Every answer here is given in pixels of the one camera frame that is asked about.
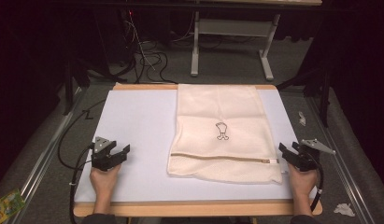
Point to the small crumpled white paper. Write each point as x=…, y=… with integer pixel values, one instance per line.
x=302, y=118

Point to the green yellow packet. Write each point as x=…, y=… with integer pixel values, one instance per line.
x=7, y=207

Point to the person's right hand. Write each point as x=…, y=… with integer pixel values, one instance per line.
x=301, y=183

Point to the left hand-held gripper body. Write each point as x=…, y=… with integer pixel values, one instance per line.
x=99, y=160

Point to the black stand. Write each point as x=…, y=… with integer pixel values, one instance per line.
x=75, y=81
x=320, y=90

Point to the white table mat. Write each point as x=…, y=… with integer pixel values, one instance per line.
x=139, y=124

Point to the person's left hand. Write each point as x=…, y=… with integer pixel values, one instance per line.
x=104, y=180

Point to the cream mesh laundry bag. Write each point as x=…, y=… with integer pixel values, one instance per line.
x=224, y=105

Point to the large crumpled white paper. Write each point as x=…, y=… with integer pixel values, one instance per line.
x=344, y=209

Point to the white metal desk frame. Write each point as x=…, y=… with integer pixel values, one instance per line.
x=233, y=28

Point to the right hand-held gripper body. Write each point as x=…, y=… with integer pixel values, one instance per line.
x=308, y=160

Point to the metal floor rail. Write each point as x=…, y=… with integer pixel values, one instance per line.
x=336, y=146
x=46, y=149

